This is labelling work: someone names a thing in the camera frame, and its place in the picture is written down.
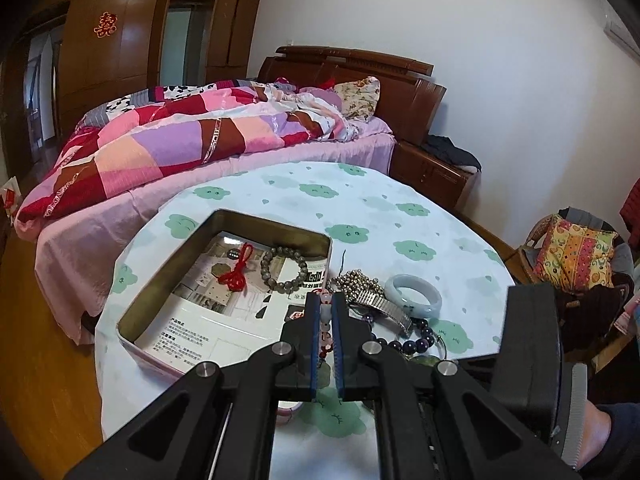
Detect pink bead bracelet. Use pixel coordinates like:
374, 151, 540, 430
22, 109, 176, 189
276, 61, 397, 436
316, 288, 335, 366

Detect silver metal watch band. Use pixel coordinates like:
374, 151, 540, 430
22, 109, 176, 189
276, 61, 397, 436
349, 290, 412, 336

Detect gold bead necklace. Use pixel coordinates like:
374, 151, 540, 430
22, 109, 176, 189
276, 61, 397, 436
330, 268, 385, 302

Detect pale jade bangle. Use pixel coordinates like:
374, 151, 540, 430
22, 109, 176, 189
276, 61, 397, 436
384, 274, 442, 318

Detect dark purple bead bracelet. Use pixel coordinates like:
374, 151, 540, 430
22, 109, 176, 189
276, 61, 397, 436
369, 316, 447, 361

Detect person's right hand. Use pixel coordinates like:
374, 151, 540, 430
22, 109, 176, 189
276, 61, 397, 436
576, 401, 612, 469

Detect printed paper sheet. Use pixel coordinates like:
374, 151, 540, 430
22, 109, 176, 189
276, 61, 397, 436
134, 232, 328, 375

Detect thin green jade bangle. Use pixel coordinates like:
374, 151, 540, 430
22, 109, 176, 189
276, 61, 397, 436
400, 339, 448, 367

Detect pink metal tin box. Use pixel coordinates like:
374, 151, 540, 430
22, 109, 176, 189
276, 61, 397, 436
117, 209, 332, 378

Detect red knot tassel charm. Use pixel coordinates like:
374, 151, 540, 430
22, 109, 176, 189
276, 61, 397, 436
218, 243, 254, 292

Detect yellow patterned cushion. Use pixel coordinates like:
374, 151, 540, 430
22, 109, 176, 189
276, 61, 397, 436
533, 214, 618, 294

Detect wooden nightstand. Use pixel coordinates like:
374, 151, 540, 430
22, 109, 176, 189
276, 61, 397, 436
388, 142, 480, 214

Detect dark clothes on nightstand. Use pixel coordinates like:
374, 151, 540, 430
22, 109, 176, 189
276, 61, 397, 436
421, 136, 482, 174

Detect floral pillow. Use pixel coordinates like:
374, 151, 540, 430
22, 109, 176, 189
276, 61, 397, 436
333, 76, 381, 122

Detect wooden bed with headboard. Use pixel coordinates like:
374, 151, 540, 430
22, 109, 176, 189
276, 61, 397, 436
255, 44, 448, 148

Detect pink bed sheet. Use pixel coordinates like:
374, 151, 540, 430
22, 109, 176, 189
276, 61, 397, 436
14, 133, 396, 344

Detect patchwork pink quilt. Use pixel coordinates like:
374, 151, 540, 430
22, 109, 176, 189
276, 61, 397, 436
16, 82, 357, 232

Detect wooden wardrobe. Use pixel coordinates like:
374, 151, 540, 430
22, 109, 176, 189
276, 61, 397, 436
1, 0, 259, 178

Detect red double happiness sticker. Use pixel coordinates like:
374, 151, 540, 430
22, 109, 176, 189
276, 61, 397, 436
93, 12, 118, 39

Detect white air conditioner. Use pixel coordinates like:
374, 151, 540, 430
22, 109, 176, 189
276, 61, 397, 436
603, 10, 640, 63

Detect grey-green bead bracelet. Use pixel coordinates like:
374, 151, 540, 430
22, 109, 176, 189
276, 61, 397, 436
260, 245, 310, 293

